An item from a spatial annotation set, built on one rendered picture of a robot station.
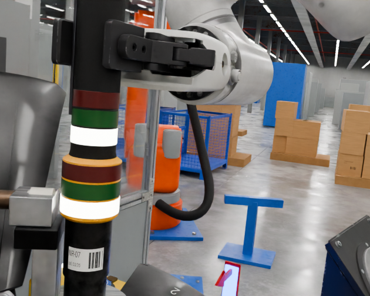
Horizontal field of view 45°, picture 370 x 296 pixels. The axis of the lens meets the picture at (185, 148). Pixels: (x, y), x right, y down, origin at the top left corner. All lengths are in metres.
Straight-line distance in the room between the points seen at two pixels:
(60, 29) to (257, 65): 0.27
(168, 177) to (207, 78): 3.86
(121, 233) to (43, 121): 1.31
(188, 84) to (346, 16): 0.20
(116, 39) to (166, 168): 3.91
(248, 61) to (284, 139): 9.11
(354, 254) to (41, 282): 0.71
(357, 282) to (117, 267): 1.08
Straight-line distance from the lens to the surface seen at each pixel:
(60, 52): 0.33
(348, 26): 0.50
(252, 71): 0.51
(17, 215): 0.34
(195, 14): 0.53
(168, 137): 4.14
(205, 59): 0.34
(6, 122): 0.45
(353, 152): 7.84
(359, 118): 7.80
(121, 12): 0.32
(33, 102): 0.47
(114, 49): 0.30
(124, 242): 1.77
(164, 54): 0.33
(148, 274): 0.62
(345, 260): 0.91
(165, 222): 4.30
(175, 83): 0.35
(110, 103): 0.32
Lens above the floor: 1.45
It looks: 8 degrees down
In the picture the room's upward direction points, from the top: 5 degrees clockwise
